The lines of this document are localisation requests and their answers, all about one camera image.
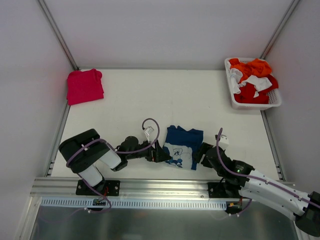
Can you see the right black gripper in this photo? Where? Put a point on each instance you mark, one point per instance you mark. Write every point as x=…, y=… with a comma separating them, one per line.
x=204, y=154

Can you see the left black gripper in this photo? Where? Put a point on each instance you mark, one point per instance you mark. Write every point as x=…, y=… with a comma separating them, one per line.
x=155, y=153

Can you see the navy blue t-shirt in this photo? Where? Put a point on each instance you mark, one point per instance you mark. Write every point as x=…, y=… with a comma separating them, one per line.
x=182, y=145

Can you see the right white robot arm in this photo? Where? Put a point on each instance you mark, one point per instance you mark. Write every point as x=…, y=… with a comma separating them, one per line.
x=301, y=207

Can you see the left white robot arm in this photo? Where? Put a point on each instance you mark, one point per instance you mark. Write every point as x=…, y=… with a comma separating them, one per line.
x=81, y=152

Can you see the red t-shirt in basket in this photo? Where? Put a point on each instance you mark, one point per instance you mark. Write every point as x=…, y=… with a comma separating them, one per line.
x=263, y=97

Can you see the folded pink t-shirt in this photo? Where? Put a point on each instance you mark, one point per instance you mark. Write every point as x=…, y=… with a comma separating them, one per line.
x=84, y=86

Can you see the white plastic basket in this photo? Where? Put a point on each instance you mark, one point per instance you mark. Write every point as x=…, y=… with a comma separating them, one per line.
x=275, y=99

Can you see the white t-shirt in basket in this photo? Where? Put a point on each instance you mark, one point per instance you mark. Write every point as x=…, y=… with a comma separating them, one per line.
x=249, y=88

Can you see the orange t-shirt in basket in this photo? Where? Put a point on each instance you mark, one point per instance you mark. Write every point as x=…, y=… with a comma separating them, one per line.
x=257, y=67

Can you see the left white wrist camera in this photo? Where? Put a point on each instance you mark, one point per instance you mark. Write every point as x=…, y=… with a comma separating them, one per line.
x=147, y=132

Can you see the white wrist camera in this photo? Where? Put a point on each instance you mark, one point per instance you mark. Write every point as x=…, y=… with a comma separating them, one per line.
x=223, y=140
x=147, y=132

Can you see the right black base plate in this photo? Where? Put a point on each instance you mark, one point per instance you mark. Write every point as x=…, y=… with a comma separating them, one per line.
x=222, y=190

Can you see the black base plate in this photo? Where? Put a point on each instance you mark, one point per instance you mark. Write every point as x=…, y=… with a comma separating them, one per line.
x=222, y=190
x=105, y=187

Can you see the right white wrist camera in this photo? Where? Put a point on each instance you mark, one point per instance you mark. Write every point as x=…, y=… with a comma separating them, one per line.
x=223, y=140

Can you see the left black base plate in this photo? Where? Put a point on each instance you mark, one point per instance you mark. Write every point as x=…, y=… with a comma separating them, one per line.
x=105, y=187

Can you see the aluminium mounting rail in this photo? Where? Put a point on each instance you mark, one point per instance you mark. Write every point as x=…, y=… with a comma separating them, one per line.
x=154, y=189

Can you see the white slotted cable duct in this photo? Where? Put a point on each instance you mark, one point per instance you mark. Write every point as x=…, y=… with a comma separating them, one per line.
x=135, y=203

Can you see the left aluminium corner post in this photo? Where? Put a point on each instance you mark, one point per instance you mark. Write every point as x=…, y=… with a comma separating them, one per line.
x=57, y=33

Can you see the aluminium corner post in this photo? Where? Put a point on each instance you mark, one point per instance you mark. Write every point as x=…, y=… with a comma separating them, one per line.
x=280, y=27
x=57, y=33

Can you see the right aluminium corner post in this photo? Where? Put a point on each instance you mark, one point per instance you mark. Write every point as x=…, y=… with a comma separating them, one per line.
x=280, y=27

